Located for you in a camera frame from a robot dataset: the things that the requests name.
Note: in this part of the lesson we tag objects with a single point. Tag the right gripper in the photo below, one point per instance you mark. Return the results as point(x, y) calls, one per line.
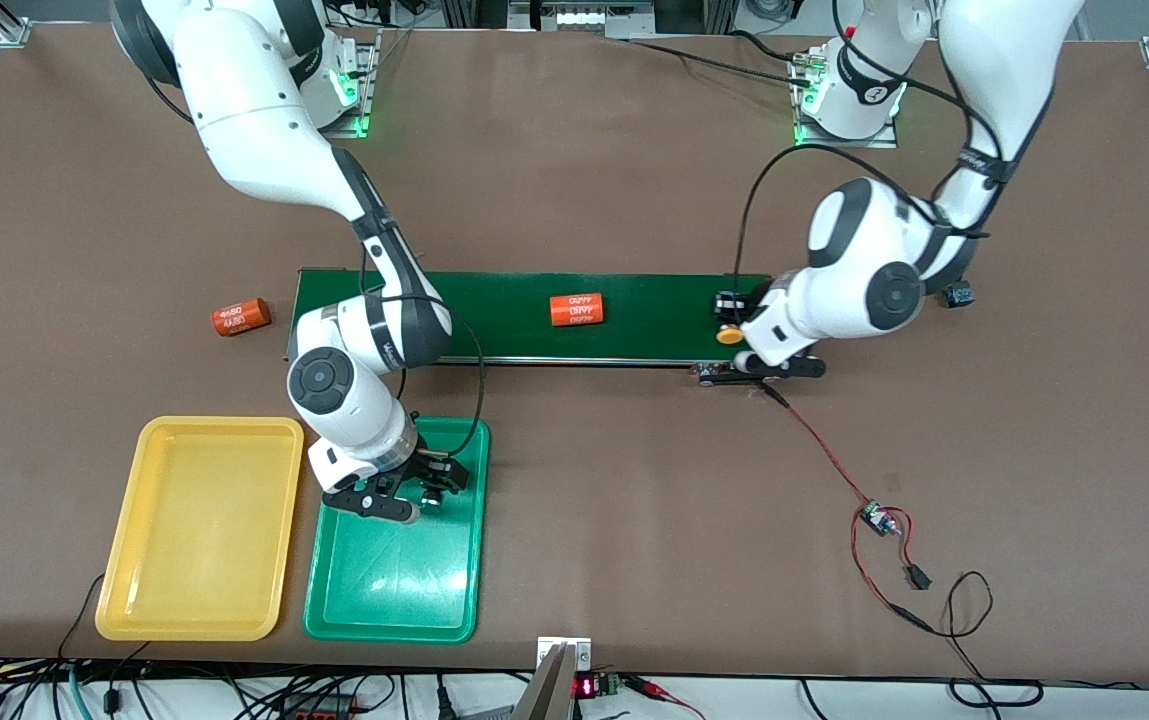
point(428, 466)

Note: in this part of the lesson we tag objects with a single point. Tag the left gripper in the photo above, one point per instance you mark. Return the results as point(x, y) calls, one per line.
point(731, 304)

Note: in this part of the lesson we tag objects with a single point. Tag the green push button black body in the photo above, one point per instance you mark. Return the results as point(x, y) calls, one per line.
point(432, 497)

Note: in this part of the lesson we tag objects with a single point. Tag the yellow push button black body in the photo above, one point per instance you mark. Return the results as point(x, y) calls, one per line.
point(730, 336)
point(958, 296)

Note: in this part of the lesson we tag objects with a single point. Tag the orange cylinder with white print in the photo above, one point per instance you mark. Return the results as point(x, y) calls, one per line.
point(241, 317)
point(576, 310)

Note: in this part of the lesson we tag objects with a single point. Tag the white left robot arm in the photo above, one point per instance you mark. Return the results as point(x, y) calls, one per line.
point(994, 60)

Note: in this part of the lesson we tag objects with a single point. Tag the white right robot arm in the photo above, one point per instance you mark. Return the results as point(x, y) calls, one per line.
point(254, 120)

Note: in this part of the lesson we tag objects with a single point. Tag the green conveyor belt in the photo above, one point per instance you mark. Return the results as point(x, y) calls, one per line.
point(654, 310)

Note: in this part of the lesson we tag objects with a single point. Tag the green plastic tray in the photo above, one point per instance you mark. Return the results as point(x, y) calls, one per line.
point(404, 580)

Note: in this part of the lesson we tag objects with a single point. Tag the small controller circuit board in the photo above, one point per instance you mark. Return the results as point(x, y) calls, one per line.
point(874, 517)

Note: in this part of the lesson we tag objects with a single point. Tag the red LED display module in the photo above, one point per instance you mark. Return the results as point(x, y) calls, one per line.
point(586, 687)

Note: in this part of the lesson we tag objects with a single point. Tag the red and black power strip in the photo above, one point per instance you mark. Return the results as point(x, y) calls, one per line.
point(319, 710)

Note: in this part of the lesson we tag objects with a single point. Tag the yellow plastic tray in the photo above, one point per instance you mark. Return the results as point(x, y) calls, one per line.
point(194, 580)

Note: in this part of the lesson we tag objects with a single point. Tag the red clip lead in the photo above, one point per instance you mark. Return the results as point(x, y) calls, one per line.
point(649, 686)

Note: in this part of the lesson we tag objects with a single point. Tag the small black plug connector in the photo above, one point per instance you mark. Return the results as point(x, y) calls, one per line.
point(919, 577)

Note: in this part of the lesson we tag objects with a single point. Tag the white light panel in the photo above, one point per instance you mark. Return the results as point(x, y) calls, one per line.
point(584, 15)

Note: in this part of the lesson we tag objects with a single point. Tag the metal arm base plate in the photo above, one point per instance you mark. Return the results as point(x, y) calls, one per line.
point(879, 141)
point(371, 90)

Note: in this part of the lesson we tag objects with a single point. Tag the grey metal camera bracket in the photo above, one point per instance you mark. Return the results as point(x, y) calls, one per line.
point(559, 690)

